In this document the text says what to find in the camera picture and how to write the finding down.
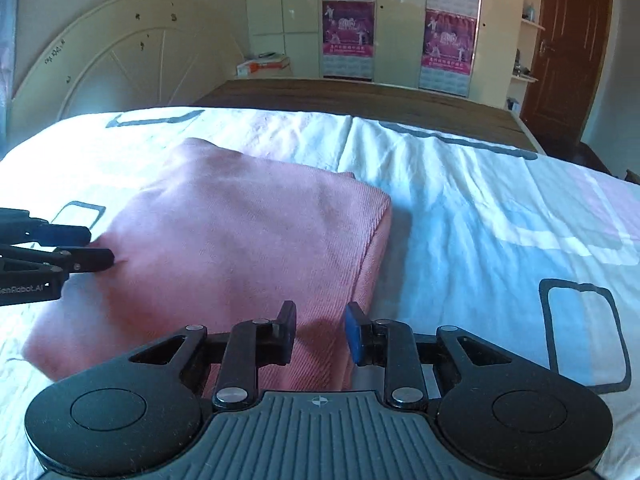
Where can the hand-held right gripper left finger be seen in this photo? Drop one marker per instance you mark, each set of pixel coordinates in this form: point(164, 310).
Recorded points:
point(287, 320)

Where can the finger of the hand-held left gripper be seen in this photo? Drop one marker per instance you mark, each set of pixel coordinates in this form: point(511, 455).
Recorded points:
point(90, 259)
point(65, 235)

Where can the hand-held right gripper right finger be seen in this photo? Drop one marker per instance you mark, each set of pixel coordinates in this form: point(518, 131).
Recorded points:
point(355, 335)

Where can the pink knit sweater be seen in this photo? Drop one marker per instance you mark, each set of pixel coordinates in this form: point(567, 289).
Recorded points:
point(240, 240)

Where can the printed bed sheet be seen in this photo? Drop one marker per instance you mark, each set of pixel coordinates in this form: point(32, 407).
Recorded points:
point(475, 220)

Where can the white arched headboard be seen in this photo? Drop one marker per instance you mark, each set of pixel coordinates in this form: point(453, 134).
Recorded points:
point(125, 55)

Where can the white and orange box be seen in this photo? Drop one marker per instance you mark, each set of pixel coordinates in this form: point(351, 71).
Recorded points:
point(262, 65)

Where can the cream corner shelves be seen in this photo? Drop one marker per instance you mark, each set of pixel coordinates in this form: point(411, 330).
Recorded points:
point(525, 77)

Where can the cream wardrobe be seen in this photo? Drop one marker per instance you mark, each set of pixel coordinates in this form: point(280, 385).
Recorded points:
point(400, 20)

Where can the brown wooden door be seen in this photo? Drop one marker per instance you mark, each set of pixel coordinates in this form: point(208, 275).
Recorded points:
point(567, 50)

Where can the small bottle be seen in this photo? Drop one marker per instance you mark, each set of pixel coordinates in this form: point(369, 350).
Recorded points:
point(531, 11)

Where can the wooden bed frame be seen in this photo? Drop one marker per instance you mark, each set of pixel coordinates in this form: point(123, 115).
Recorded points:
point(360, 100)

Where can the pink wall calendar poster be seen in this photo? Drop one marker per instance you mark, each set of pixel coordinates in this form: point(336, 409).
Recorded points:
point(450, 35)
point(348, 30)

